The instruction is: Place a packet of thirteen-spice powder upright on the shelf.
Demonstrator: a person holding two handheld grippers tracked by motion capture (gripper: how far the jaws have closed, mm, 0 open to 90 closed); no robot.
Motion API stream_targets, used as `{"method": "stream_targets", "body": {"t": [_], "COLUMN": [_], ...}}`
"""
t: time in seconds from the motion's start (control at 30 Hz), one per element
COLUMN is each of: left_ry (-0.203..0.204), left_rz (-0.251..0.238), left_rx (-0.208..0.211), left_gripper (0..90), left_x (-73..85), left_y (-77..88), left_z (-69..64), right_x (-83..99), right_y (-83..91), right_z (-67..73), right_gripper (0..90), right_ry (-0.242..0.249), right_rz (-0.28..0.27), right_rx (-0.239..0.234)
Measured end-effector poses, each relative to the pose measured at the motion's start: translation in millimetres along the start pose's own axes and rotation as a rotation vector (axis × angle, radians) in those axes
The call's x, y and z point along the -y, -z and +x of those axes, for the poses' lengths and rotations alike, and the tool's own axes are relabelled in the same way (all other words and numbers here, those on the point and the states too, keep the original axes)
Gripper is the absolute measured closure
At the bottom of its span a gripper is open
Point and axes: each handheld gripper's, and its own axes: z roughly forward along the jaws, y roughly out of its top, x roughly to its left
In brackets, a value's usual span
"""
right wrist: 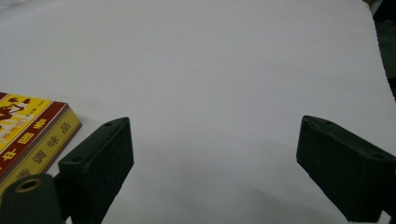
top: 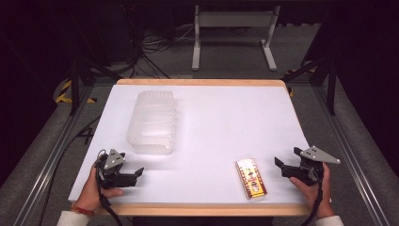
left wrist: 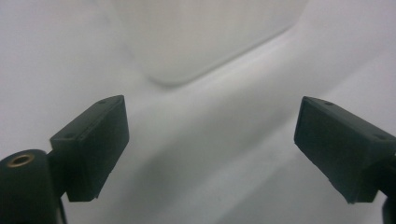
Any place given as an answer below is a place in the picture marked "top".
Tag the black tripod stand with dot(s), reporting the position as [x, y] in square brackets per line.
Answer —
[331, 91]
[74, 91]

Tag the yellow and black floor tape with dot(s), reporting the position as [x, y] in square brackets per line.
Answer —
[291, 92]
[64, 90]

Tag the white metal stand frame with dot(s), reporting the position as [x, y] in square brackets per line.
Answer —
[235, 19]

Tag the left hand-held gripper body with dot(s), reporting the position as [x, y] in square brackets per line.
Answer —
[113, 175]

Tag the yellow and red snack packet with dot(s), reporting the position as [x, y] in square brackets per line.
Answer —
[251, 179]

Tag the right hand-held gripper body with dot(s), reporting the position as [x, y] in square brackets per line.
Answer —
[309, 171]

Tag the translucent plastic storage box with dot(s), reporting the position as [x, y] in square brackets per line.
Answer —
[152, 125]

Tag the person's right hand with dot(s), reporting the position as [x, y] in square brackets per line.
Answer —
[323, 197]

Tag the white table cover sheet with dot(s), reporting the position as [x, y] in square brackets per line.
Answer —
[213, 132]

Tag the aluminium floor rail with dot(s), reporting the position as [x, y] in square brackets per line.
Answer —
[47, 175]
[354, 163]

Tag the person's left hand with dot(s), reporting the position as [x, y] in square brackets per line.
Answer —
[91, 194]

